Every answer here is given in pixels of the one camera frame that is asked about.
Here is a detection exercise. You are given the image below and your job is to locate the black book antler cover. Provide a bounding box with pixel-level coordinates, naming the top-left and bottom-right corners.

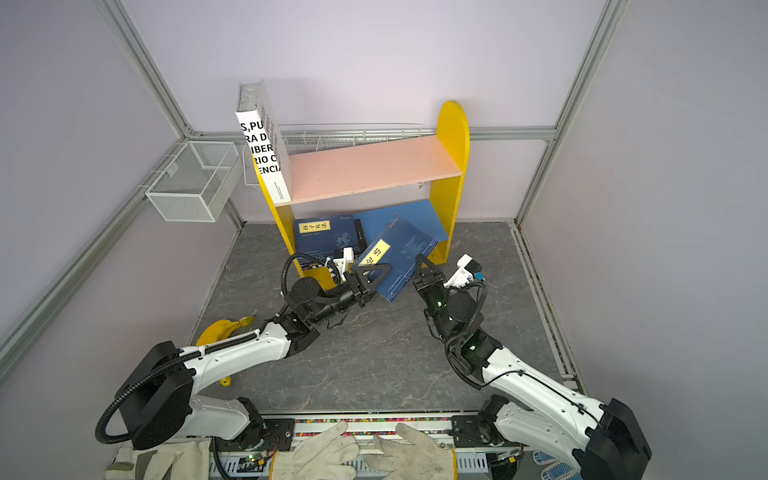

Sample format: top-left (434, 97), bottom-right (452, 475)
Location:
top-left (299, 219), bottom-right (370, 271)

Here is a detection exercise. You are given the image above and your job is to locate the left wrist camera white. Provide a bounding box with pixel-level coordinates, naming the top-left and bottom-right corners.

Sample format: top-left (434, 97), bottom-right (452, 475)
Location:
top-left (326, 247), bottom-right (354, 284)

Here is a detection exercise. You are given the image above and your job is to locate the white wire rack basket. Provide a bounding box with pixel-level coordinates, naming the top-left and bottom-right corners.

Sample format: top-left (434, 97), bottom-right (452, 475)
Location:
top-left (241, 122), bottom-right (424, 188)

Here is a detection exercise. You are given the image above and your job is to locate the white work glove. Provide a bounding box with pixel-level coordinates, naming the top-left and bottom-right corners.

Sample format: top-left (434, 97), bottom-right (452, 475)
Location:
top-left (364, 423), bottom-right (458, 480)
top-left (269, 421), bottom-right (360, 480)

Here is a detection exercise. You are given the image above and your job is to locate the blue booklet yellow label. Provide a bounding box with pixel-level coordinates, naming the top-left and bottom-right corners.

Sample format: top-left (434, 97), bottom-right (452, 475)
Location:
top-left (292, 214), bottom-right (364, 260)
top-left (353, 217), bottom-right (439, 302)

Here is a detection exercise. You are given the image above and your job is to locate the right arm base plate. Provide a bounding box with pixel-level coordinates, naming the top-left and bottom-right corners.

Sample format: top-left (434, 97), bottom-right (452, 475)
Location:
top-left (450, 414), bottom-right (525, 448)

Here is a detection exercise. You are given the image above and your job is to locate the white work glove centre left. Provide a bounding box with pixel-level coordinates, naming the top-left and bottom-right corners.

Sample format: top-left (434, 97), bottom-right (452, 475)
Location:
top-left (269, 421), bottom-right (360, 480)

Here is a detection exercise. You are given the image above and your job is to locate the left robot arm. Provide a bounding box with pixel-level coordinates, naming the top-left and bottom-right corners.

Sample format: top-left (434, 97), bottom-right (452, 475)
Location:
top-left (94, 263), bottom-right (391, 450)

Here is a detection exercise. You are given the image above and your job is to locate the white book black lettering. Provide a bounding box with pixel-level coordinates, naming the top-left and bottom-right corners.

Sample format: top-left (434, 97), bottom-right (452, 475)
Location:
top-left (236, 81), bottom-right (292, 205)

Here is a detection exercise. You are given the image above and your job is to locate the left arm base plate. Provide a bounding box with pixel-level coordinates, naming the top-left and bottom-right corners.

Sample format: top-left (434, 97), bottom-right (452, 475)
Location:
top-left (237, 418), bottom-right (296, 451)

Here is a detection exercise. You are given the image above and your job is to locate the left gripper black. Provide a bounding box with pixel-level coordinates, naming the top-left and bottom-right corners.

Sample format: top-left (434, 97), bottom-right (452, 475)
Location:
top-left (309, 265), bottom-right (391, 326)

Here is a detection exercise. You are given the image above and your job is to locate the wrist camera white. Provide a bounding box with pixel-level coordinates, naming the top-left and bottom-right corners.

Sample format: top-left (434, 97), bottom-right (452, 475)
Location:
top-left (326, 247), bottom-right (354, 284)
top-left (443, 254), bottom-right (484, 288)

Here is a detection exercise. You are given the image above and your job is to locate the white mesh box basket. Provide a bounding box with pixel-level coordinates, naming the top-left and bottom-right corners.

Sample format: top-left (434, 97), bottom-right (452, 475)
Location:
top-left (146, 141), bottom-right (242, 223)

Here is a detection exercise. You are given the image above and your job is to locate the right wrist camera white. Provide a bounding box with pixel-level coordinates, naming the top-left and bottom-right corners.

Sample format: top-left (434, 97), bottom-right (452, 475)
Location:
top-left (443, 254), bottom-right (484, 288)

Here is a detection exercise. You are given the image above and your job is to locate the yellow banana bunch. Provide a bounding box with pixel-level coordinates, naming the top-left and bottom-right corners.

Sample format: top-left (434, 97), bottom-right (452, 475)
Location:
top-left (196, 315), bottom-right (256, 387)

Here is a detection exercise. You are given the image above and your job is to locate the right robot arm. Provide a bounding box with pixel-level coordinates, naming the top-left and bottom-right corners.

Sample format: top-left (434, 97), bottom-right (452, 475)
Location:
top-left (413, 254), bottom-right (652, 479)

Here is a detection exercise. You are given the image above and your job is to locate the blue dotted glove right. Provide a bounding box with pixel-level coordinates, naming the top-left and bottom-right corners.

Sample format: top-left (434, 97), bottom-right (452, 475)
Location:
top-left (532, 450), bottom-right (582, 480)

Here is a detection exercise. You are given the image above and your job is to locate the white work glove centre right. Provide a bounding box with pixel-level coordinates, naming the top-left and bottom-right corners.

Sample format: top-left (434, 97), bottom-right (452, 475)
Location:
top-left (364, 423), bottom-right (458, 480)

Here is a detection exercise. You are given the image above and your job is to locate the yellow pink blue bookshelf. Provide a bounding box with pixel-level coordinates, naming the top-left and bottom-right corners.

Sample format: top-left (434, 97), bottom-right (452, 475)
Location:
top-left (259, 100), bottom-right (471, 264)

